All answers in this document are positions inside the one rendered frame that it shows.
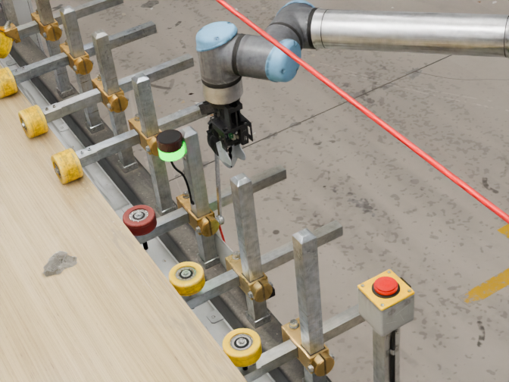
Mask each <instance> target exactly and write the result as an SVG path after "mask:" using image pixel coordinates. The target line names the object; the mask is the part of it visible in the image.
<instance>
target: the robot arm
mask: <svg viewBox="0 0 509 382"><path fill-rule="evenodd" d="M237 32H238V29H237V27H236V26H235V24H233V23H230V22H227V21H218V22H214V23H210V24H208V25H206V26H204V27H202V28H201V29H200V30H199V31H198V32H197V34H196V51H197V52H198V62H199V67H200V72H201V85H202V91H203V96H204V98H205V100H206V101H205V102H203V104H201V105H199V108H200V111H201V114H207V115H209V114H213V115H214V116H212V117H210V120H209V121H208V125H209V126H208V130H207V131H206V132H207V135H208V136H207V140H208V145H209V146H210V147H211V149H212V150H213V151H214V153H215V154H216V156H217V157H218V158H219V159H220V160H221V162H222V163H223V164H224V165H225V166H227V167H228V168H233V166H234V165H235V163H236V161H237V158H239V159H242V160H243V161H244V160H245V153H244V152H243V150H242V147H241V144H242V145H245V144H247V143H249V141H248V139H250V140H251V141H252V142H253V135H252V128H251V122H250V121H249V120H248V119H247V118H246V117H244V116H243V115H242V114H241V113H240V110H241V109H242V103H241V102H240V97H241V96H242V94H243V85H242V77H251V78H256V79H262V80H270V81H272V82H275V83H278V82H284V83H286V82H289V81H290V80H292V79H293V78H294V77H295V75H296V74H297V70H298V69H299V66H300V64H298V63H297V62H296V61H294V60H293V59H291V58H290V57H289V56H288V55H287V54H285V53H284V52H282V51H281V50H280V49H278V48H277V47H276V46H275V45H274V44H272V43H271V42H269V41H268V40H267V39H265V38H264V37H263V36H262V35H260V36H256V35H250V34H244V33H237ZM264 32H266V33H267V34H269V35H270V36H272V37H273V38H274V39H275V40H276V41H278V42H279V43H281V44H282V45H284V46H285V47H286V48H287V49H288V50H290V51H291V52H293V53H294V54H295V55H297V56H298V57H299V58H301V50H302V49H344V50H360V51H375V52H406V53H421V54H437V55H467V56H483V57H499V58H509V14H465V13H439V12H413V11H364V10H339V9H322V8H315V7H314V6H313V5H312V4H311V3H310V2H306V1H304V0H293V1H290V2H288V3H287V4H285V5H284V6H283V7H281V9H279V11H278V12H277V14H276V16H275V18H274V19H273V20H272V21H271V23H270V24H269V25H268V27H267V28H266V29H265V30H264ZM248 126H249V127H250V131H251V135H250V134H249V133H248ZM240 143H241V144H240ZM227 152H229V155H228V153H227Z"/></svg>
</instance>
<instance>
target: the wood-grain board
mask: <svg viewBox="0 0 509 382"><path fill-rule="evenodd" d="M29 107H32V105H31V104H30V102H29V101H28V100H27V98H26V97H25V95H24V94H23V93H22V92H21V91H20V89H19V88H17V93H15V94H12V95H9V96H6V97H4V98H2V99H0V382H248V381H247V380H246V379H245V378H244V377H243V376H242V374H241V373H240V371H239V370H238V369H237V367H236V366H235V365H234V364H233V363H232V361H231V360H230V359H229V357H228V356H227V355H226V353H225V352H224V351H223V350H222V349H221V347H220V346H219V345H218V343H217V342H216V340H215V339H214V338H213V337H212V336H211V334H210V333H209V332H208V330H207V329H206V328H205V326H204V325H203V324H202V323H201V322H200V320H199V319H198V318H197V316H196V315H195V314H194V312H193V311H192V310H191V308H190V307H189V306H188V305H187V304H186V302H185V301H184V300H183V298H182V297H181V295H180V294H179V293H178V292H177V291H176V290H175V288H174V287H173V285H172V284H171V283H170V281H169V280H168V279H167V278H166V277H165V276H164V274H163V273H162V271H161V270H160V269H159V267H158V266H157V265H156V264H155V263H154V261H153V260H152V259H151V257H150V256H149V255H148V253H147V252H146V251H145V250H144V249H143V247H142V246H141V245H140V243H139V242H138V240H137V239H136V238H135V237H134V235H133V234H132V233H131V232H130V230H129V229H128V228H127V226H126V225H125V224H124V222H122V220H121V219H120V218H119V216H118V215H117V214H116V212H115V211H114V210H113V208H112V207H111V206H110V205H109V204H108V202H107V201H106V200H105V198H104V197H103V195H102V194H101V193H100V192H99V191H98V189H97V188H96V187H95V185H94V184H93V183H92V181H91V180H90V179H89V178H88V177H87V176H86V174H85V173H84V171H83V176H82V177H80V178H78V179H76V180H73V181H70V182H69V183H66V184H63V183H62V182H61V181H60V180H59V179H58V176H57V174H56V173H55V169H54V168H53V165H52V160H51V156H52V155H54V154H56V153H59V152H62V151H64V150H66V149H65V147H64V146H63V145H62V143H61V142H60V140H59V139H58V138H57V137H56V135H55V134H54V133H53V132H52V130H51V129H50V128H49V126H48V132H46V133H43V134H41V135H38V136H35V137H33V138H31V139H30V138H28V136H27V135H26V134H25V132H24V130H23V128H22V125H21V123H20V119H19V116H18V112H19V111H21V110H24V109H26V108H29ZM57 251H63V252H67V254H68V255H69V256H76V257H77V264H76V265H74V266H73V267H72V268H65V269H64V270H63V271H62V272H61V274H58V275H57V274H54V275H52V276H47V277H46V276H45V275H44V274H43V271H44V268H43V267H44V266H45V265H46V264H47V263H48V259H49V258H50V257H51V256H52V255H53V254H55V253H56V252H57Z"/></svg>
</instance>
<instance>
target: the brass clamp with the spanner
mask: <svg viewBox="0 0 509 382"><path fill-rule="evenodd" d="M176 202H177V206H178V209H179V208H182V207H183V208H184V209H185V210H186V212H187V213H188V216H189V224H190V225H191V226H192V228H193V229H194V230H195V231H196V232H197V233H198V235H199V236H200V235H203V236H211V235H212V236H213V235H214V234H215V233H216V232H217V231H218V229H219V222H218V221H217V220H216V219H215V216H214V213H213V211H212V210H211V209H210V213H207V214H205V215H203V216H201V217H199V218H198V217H197V216H196V215H195V214H194V213H193V212H192V209H191V205H190V200H189V198H188V199H184V198H183V194H182V195H180V196H177V197H176Z"/></svg>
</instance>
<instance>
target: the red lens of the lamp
mask: <svg viewBox="0 0 509 382"><path fill-rule="evenodd" d="M177 131H178V130H177ZM162 132H163V131H162ZM162 132H161V133H162ZM178 132H179V131H178ZM159 134H160V133H159ZM159 134H158V135H159ZM180 134H181V133H180ZM158 135H157V137H156V141H157V145H158V149H159V150H160V151H162V152H175V151H177V150H179V149H181V148H182V146H183V137H182V134H181V138H180V139H179V140H178V141H176V142H174V143H172V144H163V143H162V144H161V143H160V142H158Z"/></svg>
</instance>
